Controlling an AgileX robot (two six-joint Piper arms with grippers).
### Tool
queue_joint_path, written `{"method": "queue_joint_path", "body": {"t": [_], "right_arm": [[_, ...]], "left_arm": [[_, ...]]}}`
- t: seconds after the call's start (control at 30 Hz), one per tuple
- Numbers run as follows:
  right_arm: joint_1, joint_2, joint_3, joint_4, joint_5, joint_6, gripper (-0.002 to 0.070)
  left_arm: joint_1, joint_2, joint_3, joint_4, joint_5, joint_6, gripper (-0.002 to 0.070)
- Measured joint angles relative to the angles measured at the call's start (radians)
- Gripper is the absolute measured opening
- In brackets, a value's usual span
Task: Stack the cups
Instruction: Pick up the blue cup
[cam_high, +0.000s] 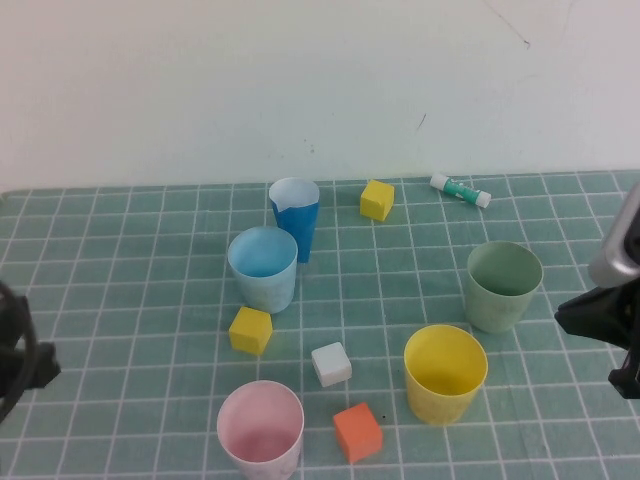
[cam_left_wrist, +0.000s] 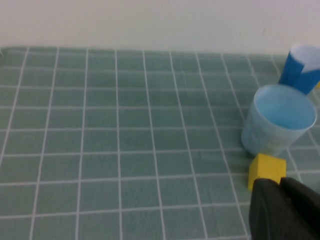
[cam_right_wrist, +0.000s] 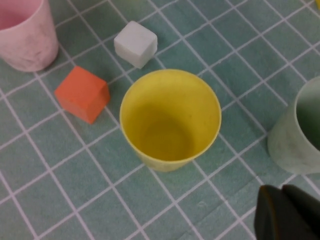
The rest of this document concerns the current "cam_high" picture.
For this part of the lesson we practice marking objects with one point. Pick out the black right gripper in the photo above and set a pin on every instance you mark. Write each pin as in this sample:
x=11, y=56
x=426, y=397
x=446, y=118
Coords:
x=625, y=315

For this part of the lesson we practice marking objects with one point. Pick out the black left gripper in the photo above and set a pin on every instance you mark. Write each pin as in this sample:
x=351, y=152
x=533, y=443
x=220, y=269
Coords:
x=12, y=350

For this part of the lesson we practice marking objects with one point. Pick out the pale green plastic cup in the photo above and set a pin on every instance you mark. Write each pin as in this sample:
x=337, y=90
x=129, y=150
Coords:
x=492, y=312

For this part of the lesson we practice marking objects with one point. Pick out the yellow plastic cup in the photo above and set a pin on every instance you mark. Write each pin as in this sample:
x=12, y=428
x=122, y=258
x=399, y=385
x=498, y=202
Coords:
x=435, y=405

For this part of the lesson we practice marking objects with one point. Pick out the light blue plastic cup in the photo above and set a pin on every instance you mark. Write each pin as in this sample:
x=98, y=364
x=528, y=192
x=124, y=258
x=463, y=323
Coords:
x=265, y=295

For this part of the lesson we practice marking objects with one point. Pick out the green checked tablecloth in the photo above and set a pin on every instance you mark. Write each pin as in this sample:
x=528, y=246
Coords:
x=125, y=300

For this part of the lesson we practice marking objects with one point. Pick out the yellow foam cube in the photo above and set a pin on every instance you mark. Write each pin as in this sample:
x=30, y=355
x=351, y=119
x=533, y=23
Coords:
x=375, y=202
x=250, y=332

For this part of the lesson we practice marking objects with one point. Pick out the white green glue stick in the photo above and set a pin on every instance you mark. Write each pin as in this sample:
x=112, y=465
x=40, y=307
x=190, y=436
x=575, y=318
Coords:
x=460, y=190

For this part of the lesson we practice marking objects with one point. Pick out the pink plastic cup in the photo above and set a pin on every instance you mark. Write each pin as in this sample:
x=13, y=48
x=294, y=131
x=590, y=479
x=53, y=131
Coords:
x=260, y=440

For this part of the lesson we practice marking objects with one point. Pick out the orange foam cube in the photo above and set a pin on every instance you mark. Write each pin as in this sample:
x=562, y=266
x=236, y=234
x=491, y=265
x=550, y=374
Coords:
x=357, y=432

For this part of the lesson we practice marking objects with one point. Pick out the white foam cube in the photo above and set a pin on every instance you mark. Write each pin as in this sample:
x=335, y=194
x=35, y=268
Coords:
x=330, y=365

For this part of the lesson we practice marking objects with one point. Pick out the blue paper cone cup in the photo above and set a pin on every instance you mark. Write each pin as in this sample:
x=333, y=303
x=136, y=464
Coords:
x=300, y=225

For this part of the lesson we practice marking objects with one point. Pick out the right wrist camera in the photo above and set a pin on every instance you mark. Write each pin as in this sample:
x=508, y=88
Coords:
x=617, y=250

